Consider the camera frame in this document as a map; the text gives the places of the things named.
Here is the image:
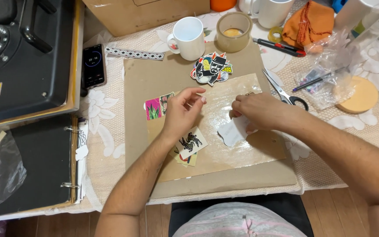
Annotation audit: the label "person's right hand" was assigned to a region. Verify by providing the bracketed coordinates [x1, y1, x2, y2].
[230, 92, 297, 135]

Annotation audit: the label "person's left hand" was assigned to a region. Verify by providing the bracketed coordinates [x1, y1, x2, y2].
[161, 87, 207, 141]

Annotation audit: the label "white sticker backing paper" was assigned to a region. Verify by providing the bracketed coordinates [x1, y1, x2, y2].
[217, 115, 258, 147]

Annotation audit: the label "clear tape covered cardboard sheet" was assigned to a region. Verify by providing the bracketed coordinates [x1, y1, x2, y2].
[146, 73, 287, 183]

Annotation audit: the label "large brown cardboard mat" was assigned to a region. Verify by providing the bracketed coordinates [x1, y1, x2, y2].
[123, 38, 298, 199]

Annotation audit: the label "pile of colourful character stickers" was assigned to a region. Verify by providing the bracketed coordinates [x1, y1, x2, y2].
[190, 51, 233, 87]

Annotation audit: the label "black lizard sticker card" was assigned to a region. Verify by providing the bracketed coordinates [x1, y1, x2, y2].
[175, 126, 209, 160]

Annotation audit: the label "red black utility knife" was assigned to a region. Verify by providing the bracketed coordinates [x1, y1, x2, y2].
[253, 38, 307, 58]

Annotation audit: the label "flower portrait sticker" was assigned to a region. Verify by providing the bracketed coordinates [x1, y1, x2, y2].
[159, 92, 176, 116]

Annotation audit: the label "wide clear tape roll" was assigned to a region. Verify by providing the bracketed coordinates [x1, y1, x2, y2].
[216, 12, 253, 53]

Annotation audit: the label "yellow sticker card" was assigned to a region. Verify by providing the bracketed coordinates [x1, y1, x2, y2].
[170, 147, 198, 168]

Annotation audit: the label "small yellow tape roll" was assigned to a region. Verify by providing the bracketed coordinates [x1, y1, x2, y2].
[268, 26, 284, 43]

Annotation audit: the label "black pen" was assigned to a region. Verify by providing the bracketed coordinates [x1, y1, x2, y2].
[292, 67, 346, 92]

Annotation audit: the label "white ceramic mug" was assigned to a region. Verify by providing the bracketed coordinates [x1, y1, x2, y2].
[166, 16, 206, 62]
[238, 0, 296, 29]

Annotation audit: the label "pink plant sticker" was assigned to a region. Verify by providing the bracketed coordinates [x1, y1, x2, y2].
[144, 98, 162, 121]

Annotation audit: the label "clear plastic bag with beads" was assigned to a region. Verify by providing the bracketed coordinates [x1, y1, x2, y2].
[294, 30, 367, 111]

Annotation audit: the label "orange cup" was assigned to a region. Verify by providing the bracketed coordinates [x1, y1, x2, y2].
[210, 0, 238, 13]

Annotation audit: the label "orange cloth pouch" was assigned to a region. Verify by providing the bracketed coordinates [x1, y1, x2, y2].
[281, 1, 335, 50]

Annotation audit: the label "person's grey pink clothing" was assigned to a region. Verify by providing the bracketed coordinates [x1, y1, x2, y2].
[172, 202, 308, 237]

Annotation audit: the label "black white patterned strip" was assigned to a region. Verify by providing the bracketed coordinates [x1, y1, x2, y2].
[104, 46, 165, 61]

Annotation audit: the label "round cork coaster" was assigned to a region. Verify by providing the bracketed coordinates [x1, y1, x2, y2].
[336, 76, 379, 114]

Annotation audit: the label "brown cardboard box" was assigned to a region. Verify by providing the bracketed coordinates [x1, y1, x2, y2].
[82, 0, 211, 37]

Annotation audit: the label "white lace tablecloth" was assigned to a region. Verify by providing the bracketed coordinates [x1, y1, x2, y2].
[0, 0, 379, 223]

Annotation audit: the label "blue object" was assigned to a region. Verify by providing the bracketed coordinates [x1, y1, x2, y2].
[332, 0, 348, 14]

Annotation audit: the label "black smartphone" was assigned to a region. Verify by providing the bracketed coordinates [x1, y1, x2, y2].
[82, 44, 107, 90]

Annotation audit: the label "clear plastic bottle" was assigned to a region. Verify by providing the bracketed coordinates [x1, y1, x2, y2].
[334, 0, 379, 53]

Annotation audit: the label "black heat press machine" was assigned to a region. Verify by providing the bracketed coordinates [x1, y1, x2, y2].
[0, 0, 85, 129]

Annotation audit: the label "black handled scissors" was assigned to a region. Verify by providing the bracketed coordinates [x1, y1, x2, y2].
[261, 68, 309, 112]

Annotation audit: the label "black ring binder album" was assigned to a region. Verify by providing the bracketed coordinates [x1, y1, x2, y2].
[0, 113, 89, 220]

